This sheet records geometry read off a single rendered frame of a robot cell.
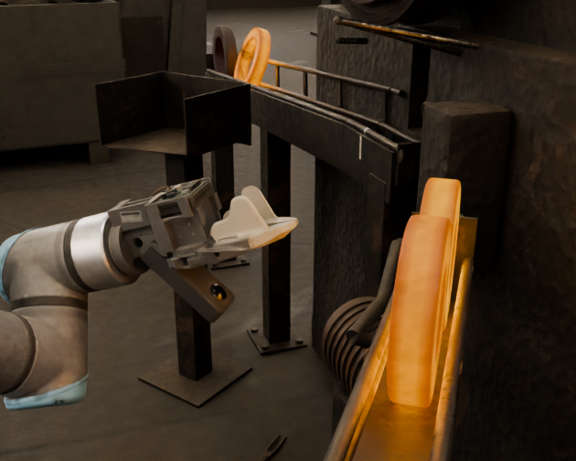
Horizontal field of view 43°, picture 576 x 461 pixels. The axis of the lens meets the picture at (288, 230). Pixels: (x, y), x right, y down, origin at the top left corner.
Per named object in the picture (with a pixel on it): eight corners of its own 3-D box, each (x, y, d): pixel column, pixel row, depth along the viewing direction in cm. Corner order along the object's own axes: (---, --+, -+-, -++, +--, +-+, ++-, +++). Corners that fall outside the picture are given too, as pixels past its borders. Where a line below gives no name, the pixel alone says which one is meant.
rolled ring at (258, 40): (229, 100, 207) (239, 103, 208) (252, 81, 190) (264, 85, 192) (240, 40, 210) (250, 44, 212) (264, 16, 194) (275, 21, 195)
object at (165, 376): (179, 338, 197) (163, 70, 170) (256, 370, 182) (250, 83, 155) (122, 372, 181) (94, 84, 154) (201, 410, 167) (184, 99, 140)
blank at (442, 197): (464, 167, 80) (432, 166, 80) (455, 199, 65) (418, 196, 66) (451, 300, 84) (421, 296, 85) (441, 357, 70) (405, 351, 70)
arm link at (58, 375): (-31, 412, 80) (-25, 301, 84) (43, 414, 90) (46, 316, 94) (36, 402, 76) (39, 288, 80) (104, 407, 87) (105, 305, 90)
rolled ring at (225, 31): (224, 25, 207) (236, 24, 208) (210, 26, 224) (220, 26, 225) (229, 91, 212) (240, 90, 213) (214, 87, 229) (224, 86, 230)
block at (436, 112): (471, 250, 112) (487, 96, 103) (501, 271, 105) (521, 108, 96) (410, 259, 109) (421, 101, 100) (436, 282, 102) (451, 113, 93)
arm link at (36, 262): (38, 317, 94) (40, 244, 97) (119, 303, 90) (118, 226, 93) (-16, 305, 86) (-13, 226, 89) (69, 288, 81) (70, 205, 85)
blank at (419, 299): (455, 200, 65) (418, 197, 66) (442, 248, 51) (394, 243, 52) (440, 359, 69) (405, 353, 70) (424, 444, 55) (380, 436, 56)
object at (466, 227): (468, 307, 84) (478, 218, 81) (468, 309, 84) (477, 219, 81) (404, 299, 86) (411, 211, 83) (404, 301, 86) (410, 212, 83)
